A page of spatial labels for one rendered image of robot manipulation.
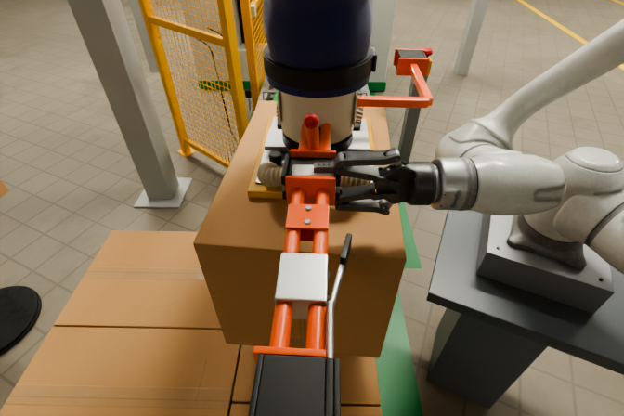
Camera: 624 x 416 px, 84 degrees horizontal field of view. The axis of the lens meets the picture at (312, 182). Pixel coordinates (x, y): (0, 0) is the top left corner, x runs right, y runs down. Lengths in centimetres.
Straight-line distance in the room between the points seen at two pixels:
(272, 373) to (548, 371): 169
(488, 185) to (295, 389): 41
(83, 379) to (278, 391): 95
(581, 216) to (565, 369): 113
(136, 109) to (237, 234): 153
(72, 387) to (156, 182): 143
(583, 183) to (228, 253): 78
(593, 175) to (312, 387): 78
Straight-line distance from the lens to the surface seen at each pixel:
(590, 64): 75
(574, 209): 99
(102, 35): 203
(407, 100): 86
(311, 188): 57
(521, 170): 63
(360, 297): 76
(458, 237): 120
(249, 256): 69
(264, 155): 85
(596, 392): 204
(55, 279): 236
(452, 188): 59
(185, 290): 131
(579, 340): 113
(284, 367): 38
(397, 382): 172
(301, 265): 45
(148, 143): 225
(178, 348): 121
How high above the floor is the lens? 158
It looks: 40 degrees down
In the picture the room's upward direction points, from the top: straight up
